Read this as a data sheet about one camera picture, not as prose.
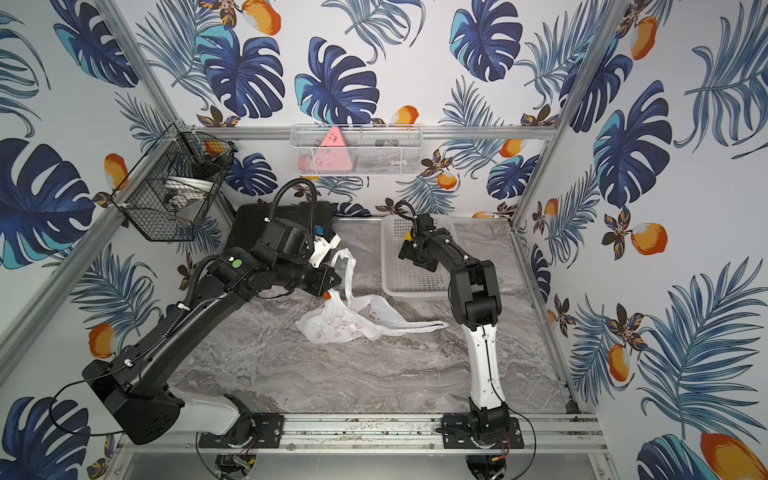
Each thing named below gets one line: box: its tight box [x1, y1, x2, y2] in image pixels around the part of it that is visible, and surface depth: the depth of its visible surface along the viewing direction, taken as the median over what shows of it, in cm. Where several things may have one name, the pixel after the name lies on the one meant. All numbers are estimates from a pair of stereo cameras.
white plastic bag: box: [295, 248, 449, 344], surface depth 79 cm
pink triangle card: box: [310, 126, 353, 172], surface depth 92 cm
